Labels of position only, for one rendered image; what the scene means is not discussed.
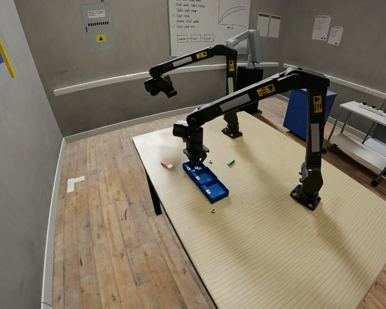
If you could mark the pink and white eraser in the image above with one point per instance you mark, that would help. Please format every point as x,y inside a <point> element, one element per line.
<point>167,165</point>

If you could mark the blue open-top bin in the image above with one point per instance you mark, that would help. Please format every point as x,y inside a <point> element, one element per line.
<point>209,184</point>

